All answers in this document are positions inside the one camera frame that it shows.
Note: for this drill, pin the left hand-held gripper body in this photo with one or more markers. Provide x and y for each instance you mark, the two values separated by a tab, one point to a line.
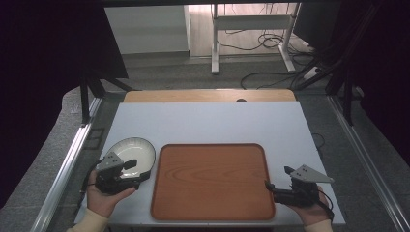
109	162

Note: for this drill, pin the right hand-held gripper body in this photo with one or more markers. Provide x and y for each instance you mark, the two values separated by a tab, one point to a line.
301	193

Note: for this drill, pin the white bowl with dark rim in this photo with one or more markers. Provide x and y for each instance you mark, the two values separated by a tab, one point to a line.
133	151

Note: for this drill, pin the person's right hand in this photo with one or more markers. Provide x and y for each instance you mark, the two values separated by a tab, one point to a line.
311	214

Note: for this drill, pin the person's left hand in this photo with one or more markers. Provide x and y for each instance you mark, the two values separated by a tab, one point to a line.
101	201

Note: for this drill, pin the brown wooden tray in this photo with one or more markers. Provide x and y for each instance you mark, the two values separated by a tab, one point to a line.
212	182

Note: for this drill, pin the black metal stand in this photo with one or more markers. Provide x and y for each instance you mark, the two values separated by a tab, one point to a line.
84	96
347	96

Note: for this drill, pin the wooden desk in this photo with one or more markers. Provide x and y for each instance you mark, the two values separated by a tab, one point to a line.
193	96

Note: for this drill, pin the white power strip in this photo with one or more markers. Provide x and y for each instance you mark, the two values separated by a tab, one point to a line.
311	73

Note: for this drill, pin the black curtain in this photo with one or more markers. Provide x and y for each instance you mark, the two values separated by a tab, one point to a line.
386	64
38	80

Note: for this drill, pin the white panel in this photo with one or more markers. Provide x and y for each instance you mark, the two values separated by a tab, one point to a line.
145	29

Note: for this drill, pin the aluminium rail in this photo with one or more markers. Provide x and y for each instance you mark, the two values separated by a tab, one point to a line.
64	167
370	167

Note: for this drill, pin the white metal desk frame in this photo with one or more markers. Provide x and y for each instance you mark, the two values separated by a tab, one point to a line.
251	22

